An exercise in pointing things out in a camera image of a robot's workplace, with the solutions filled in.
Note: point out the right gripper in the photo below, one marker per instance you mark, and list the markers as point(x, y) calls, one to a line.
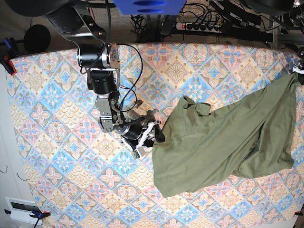
point(133, 133)

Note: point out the green t-shirt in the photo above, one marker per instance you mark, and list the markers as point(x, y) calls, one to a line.
point(250, 138)

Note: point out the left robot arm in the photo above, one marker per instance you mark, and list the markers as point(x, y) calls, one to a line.
point(296, 16)

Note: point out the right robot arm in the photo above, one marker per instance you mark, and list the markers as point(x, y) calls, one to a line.
point(98, 59)

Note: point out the patterned tablecloth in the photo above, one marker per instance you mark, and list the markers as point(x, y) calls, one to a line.
point(87, 179)

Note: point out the white power strip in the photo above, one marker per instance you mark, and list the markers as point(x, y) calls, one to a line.
point(207, 27)

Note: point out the blue clamp lower left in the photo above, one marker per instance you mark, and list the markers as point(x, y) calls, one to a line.
point(35, 215)

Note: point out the blue clamp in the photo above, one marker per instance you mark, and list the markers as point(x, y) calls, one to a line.
point(35, 215)
point(6, 60)

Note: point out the orange clamp lower right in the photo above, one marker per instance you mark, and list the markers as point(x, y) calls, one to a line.
point(299, 213)

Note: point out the black round stool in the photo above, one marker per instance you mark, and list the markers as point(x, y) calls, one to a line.
point(37, 39)

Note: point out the blue clamp upper left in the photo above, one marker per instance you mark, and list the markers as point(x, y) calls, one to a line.
point(6, 60)

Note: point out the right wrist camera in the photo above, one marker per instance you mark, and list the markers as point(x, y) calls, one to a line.
point(139, 153)

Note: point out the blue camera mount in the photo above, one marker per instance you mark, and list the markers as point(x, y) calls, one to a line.
point(149, 7)

